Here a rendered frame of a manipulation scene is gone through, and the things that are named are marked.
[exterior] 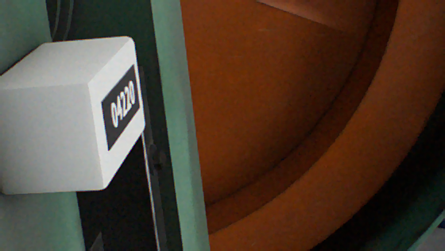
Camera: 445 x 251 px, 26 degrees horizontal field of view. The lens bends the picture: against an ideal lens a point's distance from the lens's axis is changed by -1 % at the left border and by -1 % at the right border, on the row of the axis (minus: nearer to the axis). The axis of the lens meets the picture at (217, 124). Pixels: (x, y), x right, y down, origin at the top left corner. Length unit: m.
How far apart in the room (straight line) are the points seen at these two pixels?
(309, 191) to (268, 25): 0.15
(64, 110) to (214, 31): 0.56
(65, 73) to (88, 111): 0.02
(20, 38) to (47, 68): 0.03
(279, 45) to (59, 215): 0.50
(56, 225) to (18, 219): 0.04
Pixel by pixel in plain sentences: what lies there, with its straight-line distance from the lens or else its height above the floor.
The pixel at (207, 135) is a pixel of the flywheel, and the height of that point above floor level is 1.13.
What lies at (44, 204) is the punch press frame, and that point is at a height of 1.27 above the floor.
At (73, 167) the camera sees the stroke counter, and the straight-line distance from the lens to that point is 0.34.
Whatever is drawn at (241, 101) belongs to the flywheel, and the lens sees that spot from 0.90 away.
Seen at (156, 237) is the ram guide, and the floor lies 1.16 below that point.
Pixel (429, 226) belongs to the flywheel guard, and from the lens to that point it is 0.85.
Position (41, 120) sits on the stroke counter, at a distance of 0.33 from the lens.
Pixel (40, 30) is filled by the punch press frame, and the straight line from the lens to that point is 0.41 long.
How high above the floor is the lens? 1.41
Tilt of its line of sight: 17 degrees down
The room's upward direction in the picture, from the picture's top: 6 degrees counter-clockwise
